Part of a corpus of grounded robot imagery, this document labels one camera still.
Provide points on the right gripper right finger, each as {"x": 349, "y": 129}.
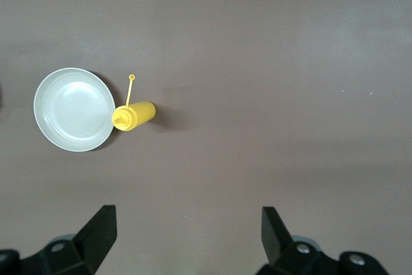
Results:
{"x": 280, "y": 249}

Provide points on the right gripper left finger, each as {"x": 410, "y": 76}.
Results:
{"x": 93, "y": 239}

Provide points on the yellow squeeze bottle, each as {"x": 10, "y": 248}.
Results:
{"x": 138, "y": 114}

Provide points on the beige round plate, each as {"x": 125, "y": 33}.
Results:
{"x": 74, "y": 109}

